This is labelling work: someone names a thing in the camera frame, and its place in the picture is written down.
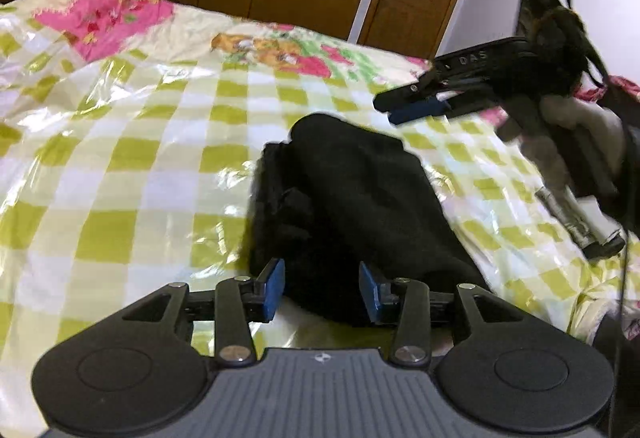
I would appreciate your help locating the grey gloved right hand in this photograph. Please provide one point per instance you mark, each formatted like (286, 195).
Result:
(582, 147)

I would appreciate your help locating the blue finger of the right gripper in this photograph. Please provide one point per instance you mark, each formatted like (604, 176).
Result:
(432, 107)

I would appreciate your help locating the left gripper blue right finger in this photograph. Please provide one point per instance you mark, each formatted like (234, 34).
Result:
(377, 295)

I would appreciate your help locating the black pants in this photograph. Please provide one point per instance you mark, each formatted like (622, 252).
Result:
(336, 196)

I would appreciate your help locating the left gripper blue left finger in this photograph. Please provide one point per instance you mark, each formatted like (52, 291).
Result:
(269, 290)

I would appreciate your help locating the colourful checked bed cover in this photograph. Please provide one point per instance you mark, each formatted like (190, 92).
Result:
(129, 134)

